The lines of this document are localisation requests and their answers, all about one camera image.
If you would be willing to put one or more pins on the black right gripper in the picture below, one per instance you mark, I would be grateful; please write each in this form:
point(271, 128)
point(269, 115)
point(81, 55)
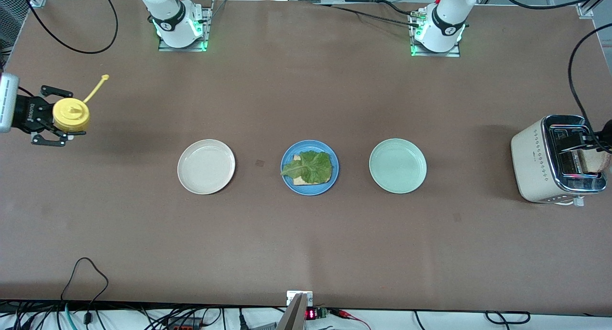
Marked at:
point(25, 113)

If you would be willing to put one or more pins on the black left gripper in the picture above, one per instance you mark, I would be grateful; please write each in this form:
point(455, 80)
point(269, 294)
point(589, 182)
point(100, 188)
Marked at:
point(605, 137)

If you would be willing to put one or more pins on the yellow squeeze bottle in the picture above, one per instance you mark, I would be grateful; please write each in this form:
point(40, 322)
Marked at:
point(71, 115)

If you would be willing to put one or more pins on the brown bread slice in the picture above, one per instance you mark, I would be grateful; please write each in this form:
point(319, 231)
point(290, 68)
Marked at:
point(299, 181)
point(595, 163)

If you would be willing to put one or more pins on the green lettuce leaf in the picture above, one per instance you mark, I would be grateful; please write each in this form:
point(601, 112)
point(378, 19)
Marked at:
point(313, 167)

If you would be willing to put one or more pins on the beige round plate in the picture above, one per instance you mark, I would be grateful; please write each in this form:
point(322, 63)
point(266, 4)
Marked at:
point(205, 167)

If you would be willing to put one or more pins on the light green round plate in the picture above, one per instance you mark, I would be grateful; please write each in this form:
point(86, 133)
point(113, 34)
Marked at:
point(397, 166)

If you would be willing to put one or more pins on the blue round plate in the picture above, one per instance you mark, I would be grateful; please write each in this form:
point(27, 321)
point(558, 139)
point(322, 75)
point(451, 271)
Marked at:
point(310, 190)

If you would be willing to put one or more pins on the cream chrome toaster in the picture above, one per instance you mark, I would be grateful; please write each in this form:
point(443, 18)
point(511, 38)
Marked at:
point(530, 167)

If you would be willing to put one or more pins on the black white checkered fabric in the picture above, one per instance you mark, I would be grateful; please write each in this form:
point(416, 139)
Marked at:
point(9, 24)

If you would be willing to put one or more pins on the red black clip leads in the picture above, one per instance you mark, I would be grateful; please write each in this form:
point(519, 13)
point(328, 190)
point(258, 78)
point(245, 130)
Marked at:
point(344, 313)

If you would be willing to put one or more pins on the red LED display module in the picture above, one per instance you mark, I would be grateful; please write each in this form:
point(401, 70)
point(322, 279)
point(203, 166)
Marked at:
point(311, 314)

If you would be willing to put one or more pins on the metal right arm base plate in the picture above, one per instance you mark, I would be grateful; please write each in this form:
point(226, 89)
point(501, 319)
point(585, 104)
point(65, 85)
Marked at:
point(181, 49)

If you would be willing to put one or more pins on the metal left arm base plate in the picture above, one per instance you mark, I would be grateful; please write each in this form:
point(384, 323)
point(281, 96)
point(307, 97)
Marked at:
point(435, 54)

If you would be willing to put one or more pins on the aluminium camera mount post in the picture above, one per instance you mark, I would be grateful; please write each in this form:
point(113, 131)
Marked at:
point(296, 315)

